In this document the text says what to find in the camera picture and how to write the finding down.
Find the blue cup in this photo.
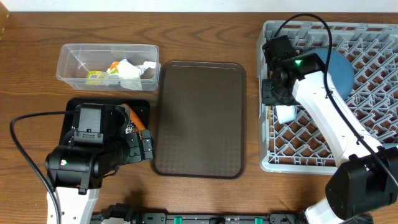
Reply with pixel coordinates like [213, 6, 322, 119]
[275, 105, 297, 124]

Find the orange carrot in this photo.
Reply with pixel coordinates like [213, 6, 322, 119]
[123, 103, 146, 131]

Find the dark blue plate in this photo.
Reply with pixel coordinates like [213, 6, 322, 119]
[306, 47, 355, 101]

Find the white napkin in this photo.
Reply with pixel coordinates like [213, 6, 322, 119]
[106, 59, 156, 90]

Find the green orange snack wrapper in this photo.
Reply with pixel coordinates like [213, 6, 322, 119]
[85, 62, 120, 86]

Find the light blue rice bowl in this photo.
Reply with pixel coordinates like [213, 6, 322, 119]
[382, 143, 398, 149]

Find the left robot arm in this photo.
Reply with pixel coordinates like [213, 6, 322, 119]
[45, 103, 154, 223]

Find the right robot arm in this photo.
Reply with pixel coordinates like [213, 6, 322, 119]
[261, 35, 397, 223]

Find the black waste tray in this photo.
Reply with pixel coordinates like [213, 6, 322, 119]
[59, 98, 150, 145]

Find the grey dishwasher rack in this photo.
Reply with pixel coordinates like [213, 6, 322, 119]
[257, 21, 397, 175]

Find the brown serving tray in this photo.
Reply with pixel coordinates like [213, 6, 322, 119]
[151, 60, 246, 180]

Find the clear plastic bin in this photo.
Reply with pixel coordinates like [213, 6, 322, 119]
[56, 44, 160, 91]

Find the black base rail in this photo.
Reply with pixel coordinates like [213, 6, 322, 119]
[90, 213, 306, 224]

